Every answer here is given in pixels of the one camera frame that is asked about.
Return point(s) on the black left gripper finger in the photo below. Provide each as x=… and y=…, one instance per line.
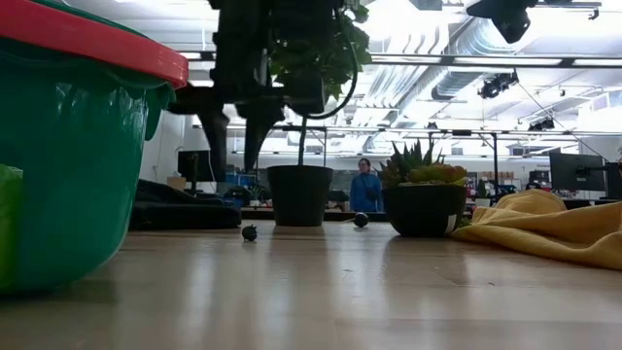
x=257, y=136
x=216, y=146

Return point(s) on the person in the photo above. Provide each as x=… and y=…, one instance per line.
x=365, y=189

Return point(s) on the yellow cloth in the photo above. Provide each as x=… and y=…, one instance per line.
x=559, y=228

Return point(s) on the teal plastic slotted basket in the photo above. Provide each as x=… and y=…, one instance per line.
x=82, y=194

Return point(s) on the small glossy black ball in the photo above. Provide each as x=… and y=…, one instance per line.
x=360, y=220

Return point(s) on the plain cardboard box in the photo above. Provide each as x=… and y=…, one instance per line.
x=177, y=183

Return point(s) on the black cloth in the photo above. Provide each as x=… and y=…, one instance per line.
x=194, y=214

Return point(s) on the small black ceiling fixture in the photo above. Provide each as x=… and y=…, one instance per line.
x=542, y=124

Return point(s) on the black bowl planter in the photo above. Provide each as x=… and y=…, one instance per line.
x=423, y=209

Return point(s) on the green spiky succulent plant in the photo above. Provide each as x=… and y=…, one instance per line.
x=413, y=165

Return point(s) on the black overhead light bar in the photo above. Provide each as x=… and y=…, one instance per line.
x=461, y=60

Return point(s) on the dark blueberry toy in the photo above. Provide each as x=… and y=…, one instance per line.
x=249, y=233

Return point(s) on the black round tree pot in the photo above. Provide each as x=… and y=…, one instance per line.
x=299, y=194

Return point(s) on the black computer monitor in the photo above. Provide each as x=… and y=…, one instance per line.
x=577, y=171
x=192, y=165
x=614, y=180

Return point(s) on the artificial green leafy tree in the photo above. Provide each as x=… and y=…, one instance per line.
x=335, y=48

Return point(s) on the black ceiling-mounted camera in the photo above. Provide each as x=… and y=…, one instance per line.
x=496, y=85

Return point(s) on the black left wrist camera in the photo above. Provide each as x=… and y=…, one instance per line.
x=305, y=94

